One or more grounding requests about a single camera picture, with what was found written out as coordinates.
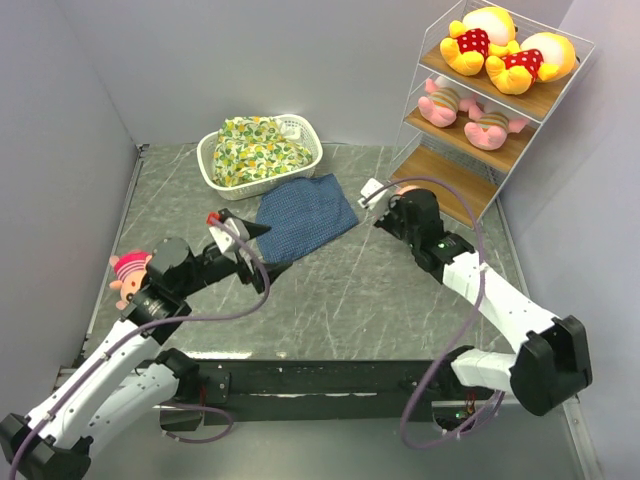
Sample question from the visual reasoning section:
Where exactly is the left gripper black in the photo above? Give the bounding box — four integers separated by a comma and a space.
175, 219, 291, 298

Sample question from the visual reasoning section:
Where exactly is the black-haired doll pink skirt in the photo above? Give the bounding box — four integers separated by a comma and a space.
395, 185, 420, 196

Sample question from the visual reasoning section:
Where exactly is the pink pig plush striped shirt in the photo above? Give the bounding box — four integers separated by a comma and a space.
418, 76, 483, 128

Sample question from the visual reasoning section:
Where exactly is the yellow bear plush polka dot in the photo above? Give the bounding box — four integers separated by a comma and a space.
439, 7, 518, 76

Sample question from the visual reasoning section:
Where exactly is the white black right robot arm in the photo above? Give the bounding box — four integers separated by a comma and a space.
256, 180, 593, 416

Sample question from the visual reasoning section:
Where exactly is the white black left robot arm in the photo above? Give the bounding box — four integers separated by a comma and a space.
1, 209, 271, 479

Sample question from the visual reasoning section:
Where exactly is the blue checkered cloth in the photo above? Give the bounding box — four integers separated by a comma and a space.
255, 174, 358, 263

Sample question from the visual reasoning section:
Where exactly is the lemon print cloth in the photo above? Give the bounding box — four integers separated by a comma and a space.
212, 116, 314, 188

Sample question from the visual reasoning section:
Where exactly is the white plastic laundry basket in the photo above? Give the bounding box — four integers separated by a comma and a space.
196, 114, 323, 201

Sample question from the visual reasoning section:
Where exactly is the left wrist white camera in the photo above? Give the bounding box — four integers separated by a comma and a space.
207, 212, 241, 256

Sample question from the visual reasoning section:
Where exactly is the wrist white camera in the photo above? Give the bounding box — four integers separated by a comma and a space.
207, 212, 241, 256
358, 178, 385, 210

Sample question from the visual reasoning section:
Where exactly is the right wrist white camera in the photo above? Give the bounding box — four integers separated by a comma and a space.
358, 178, 385, 210

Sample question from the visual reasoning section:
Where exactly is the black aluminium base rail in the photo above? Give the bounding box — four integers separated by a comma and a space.
49, 349, 581, 431

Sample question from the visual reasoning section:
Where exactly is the white wire wooden shelf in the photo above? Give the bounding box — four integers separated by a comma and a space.
392, 1, 595, 224

